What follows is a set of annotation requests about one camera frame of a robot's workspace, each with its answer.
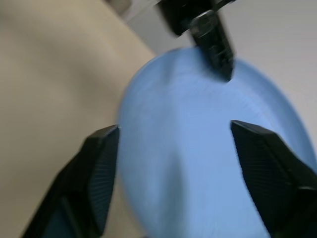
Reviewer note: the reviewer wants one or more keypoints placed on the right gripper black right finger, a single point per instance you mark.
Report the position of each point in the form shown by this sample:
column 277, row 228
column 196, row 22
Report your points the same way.
column 277, row 173

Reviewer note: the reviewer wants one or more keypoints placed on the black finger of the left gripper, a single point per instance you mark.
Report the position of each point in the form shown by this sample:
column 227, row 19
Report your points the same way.
column 215, row 47

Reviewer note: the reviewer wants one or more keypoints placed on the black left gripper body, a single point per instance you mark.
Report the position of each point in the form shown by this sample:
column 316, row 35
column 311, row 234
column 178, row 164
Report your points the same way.
column 175, row 17

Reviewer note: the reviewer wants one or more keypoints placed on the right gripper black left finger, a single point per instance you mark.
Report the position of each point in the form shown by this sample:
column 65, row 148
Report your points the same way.
column 81, row 173

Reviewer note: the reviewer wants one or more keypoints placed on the blue plate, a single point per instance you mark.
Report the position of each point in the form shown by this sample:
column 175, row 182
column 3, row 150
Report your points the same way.
column 188, row 148

